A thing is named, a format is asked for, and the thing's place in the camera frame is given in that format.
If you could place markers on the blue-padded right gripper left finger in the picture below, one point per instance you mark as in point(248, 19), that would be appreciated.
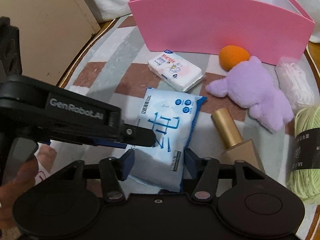
point(112, 170)

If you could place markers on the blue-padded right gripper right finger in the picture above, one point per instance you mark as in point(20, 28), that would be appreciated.
point(204, 172)

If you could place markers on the gold cap foundation bottle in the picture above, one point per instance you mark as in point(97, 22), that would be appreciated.
point(236, 148)

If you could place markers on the blue wet wipes pack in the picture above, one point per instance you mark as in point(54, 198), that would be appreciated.
point(172, 117)

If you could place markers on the purple plush toy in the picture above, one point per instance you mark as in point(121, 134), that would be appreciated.
point(251, 86)

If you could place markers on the green yarn ball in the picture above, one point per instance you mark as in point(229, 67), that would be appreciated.
point(303, 179)

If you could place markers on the person's left hand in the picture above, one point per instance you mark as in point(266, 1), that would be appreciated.
point(24, 180)

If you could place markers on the white tissue pack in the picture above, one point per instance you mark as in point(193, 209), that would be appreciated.
point(176, 71)

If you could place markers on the orange makeup sponge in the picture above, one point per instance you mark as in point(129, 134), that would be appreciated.
point(230, 56)

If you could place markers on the pink storage box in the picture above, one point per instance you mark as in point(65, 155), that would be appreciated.
point(267, 29)

